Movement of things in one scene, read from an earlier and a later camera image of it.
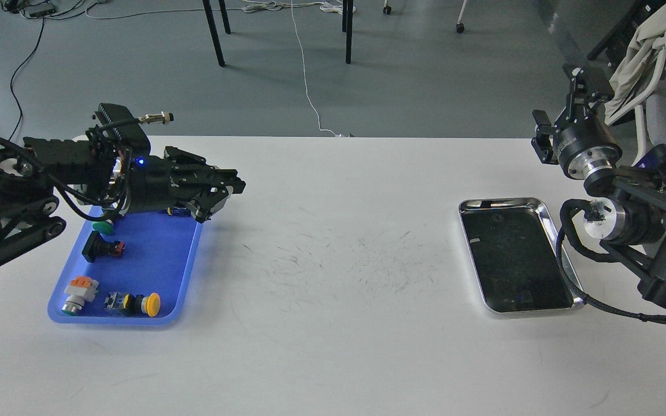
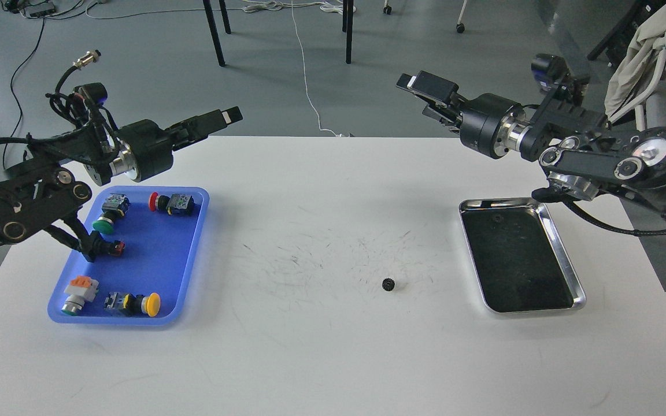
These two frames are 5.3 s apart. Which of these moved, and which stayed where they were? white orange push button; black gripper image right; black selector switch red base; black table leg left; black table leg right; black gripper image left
Moved: black gripper image right; black gripper image left
Stayed: black table leg right; white orange push button; black table leg left; black selector switch red base
